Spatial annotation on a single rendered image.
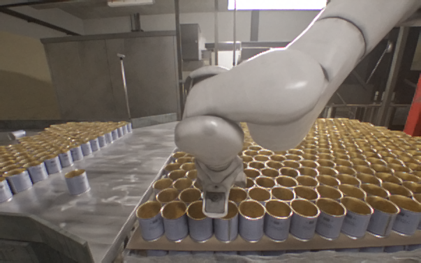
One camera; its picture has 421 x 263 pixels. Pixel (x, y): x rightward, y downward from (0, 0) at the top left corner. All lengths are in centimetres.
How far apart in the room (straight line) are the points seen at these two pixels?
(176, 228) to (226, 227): 13
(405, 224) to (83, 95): 408
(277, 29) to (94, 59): 784
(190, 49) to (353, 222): 269
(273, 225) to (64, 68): 409
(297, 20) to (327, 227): 955
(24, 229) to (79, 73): 346
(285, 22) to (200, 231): 945
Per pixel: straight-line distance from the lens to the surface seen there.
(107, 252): 55
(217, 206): 28
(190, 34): 288
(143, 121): 172
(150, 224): 50
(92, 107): 389
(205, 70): 17
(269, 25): 934
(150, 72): 324
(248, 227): 47
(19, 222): 69
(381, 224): 63
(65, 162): 110
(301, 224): 51
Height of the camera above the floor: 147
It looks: 16 degrees down
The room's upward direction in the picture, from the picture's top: 1 degrees counter-clockwise
